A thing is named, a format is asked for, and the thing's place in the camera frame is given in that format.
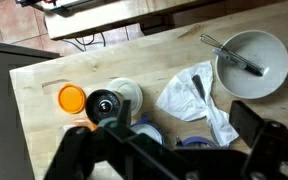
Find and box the grey ceramic bowl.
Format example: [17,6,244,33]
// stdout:
[215,30,288,99]

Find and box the metal wire whisk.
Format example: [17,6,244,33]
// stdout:
[200,34,251,64]

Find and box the white plastic container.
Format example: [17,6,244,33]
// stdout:
[106,78,143,116]

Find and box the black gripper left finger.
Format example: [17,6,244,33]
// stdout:
[117,100,131,126]

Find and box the blue cup left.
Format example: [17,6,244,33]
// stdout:
[131,113,164,145]

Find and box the blue cup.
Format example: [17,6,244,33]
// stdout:
[131,113,164,145]
[175,136,215,148]

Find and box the orange plastic lid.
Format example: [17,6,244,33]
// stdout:
[57,84,86,114]

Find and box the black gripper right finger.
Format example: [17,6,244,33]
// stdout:
[229,100,265,147]

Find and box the crumpled white paper towel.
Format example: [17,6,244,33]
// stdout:
[155,61,238,147]

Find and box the blue cup right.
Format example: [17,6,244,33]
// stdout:
[175,136,215,148]

